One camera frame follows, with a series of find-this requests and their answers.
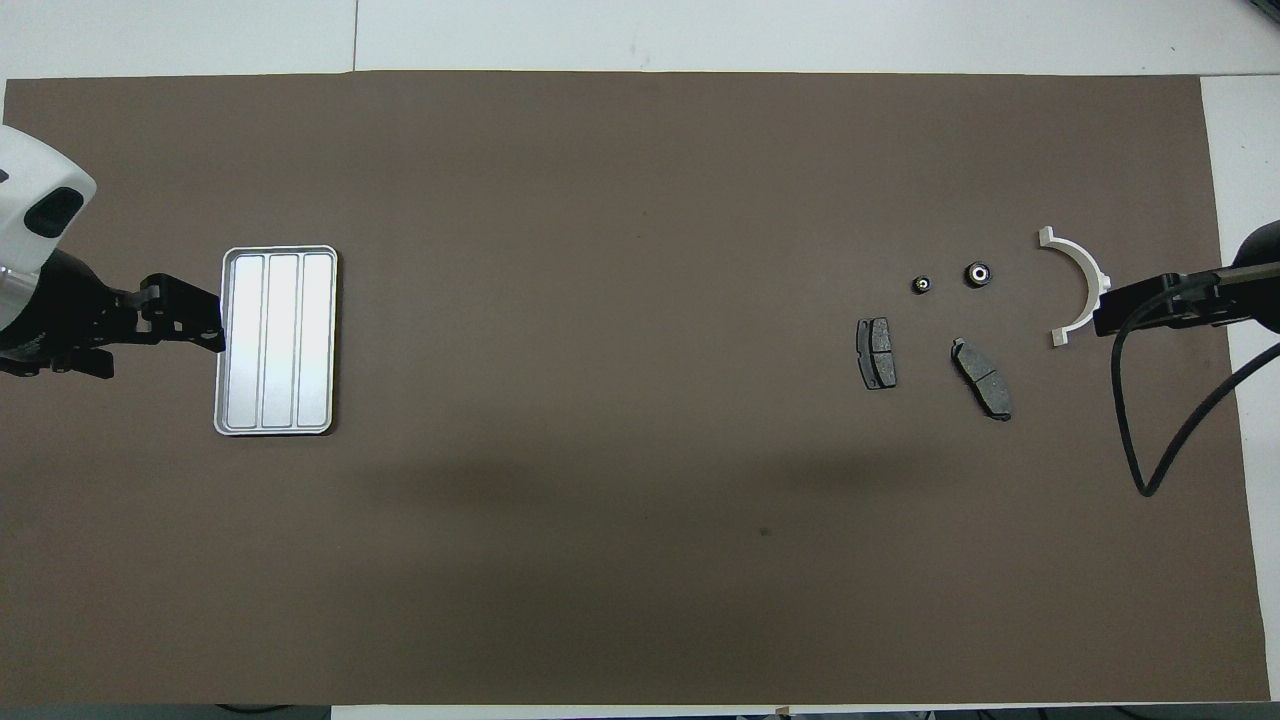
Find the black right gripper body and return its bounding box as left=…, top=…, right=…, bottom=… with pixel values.
left=1175, top=262, right=1280, bottom=329

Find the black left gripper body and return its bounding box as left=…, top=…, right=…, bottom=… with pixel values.
left=0, top=250, right=151, bottom=379

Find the silver metal tray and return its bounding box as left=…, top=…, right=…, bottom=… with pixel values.
left=213, top=245, right=339, bottom=437

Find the long dark brake pad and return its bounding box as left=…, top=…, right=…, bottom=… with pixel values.
left=950, top=338, right=1014, bottom=422

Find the short dark brake pad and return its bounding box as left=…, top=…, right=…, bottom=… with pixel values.
left=856, top=317, right=898, bottom=391

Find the brown table mat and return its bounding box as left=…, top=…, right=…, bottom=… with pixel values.
left=0, top=70, right=1271, bottom=706

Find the white semicircular bracket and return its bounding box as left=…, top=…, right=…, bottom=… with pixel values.
left=1038, top=226, right=1113, bottom=349

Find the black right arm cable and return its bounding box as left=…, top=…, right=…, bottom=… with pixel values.
left=1113, top=285, right=1280, bottom=498

